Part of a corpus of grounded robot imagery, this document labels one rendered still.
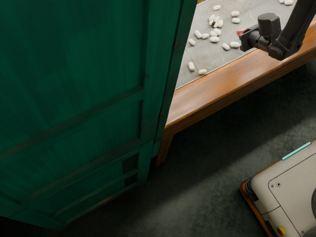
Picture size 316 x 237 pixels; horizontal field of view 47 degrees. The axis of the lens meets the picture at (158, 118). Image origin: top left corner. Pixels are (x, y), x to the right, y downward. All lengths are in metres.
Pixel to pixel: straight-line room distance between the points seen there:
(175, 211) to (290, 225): 0.59
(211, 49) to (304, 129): 1.03
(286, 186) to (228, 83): 0.69
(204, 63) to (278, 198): 0.78
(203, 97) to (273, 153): 0.95
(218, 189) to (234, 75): 0.83
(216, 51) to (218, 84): 0.16
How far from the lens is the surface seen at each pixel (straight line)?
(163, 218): 2.01
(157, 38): 0.62
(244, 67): 1.47
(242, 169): 2.14
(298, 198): 1.91
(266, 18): 1.24
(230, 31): 1.57
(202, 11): 1.61
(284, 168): 1.91
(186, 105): 1.35
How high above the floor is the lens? 2.00
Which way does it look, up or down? 69 degrees down
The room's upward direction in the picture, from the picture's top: 11 degrees clockwise
